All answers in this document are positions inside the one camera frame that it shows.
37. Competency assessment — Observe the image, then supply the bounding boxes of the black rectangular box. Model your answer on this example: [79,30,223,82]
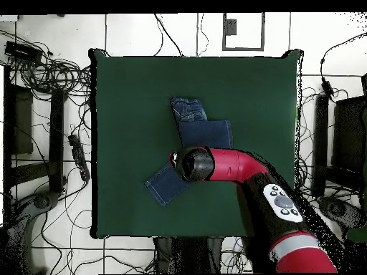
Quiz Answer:
[4,40,44,63]

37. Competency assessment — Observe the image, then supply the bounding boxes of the dark green table cloth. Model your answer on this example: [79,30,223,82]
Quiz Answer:
[89,48,304,240]

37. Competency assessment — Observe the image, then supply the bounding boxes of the black power strip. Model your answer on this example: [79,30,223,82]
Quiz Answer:
[67,133,92,183]

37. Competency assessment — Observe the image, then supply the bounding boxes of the small grey square plate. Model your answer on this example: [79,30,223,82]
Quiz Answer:
[224,18,238,36]

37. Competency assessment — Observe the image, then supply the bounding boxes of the grey stand base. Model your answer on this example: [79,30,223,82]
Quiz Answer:
[4,190,62,274]

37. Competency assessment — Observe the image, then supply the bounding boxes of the grey square floor frame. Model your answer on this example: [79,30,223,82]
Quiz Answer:
[221,12,265,52]

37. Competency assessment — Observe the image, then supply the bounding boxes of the black metal stand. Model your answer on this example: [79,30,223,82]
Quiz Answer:
[311,72,367,198]
[2,64,68,198]

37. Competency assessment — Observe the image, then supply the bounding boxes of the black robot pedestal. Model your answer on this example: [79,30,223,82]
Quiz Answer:
[153,236,224,274]

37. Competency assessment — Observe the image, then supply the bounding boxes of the tangled black cables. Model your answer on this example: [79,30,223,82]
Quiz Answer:
[0,29,92,98]

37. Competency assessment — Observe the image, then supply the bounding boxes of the black power adapter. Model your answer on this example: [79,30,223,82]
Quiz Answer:
[320,80,334,96]

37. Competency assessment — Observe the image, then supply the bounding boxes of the dark stand base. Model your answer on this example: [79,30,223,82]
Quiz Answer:
[316,195,366,230]

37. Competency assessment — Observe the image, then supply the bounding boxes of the blue denim jeans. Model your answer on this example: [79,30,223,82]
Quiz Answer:
[143,96,234,208]

